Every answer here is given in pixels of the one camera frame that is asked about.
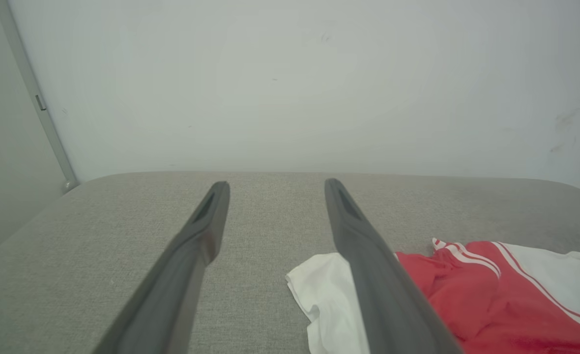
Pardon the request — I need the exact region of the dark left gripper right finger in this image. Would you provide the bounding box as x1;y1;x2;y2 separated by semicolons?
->
324;177;464;354

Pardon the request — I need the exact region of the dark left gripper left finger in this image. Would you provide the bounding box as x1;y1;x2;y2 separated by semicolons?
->
92;180;231;354

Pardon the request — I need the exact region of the red and white jersey shirt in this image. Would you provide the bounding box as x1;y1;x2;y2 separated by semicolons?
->
286;237;580;354

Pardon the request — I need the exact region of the grey metal pole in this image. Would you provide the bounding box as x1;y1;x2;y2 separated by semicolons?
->
0;0;80;194

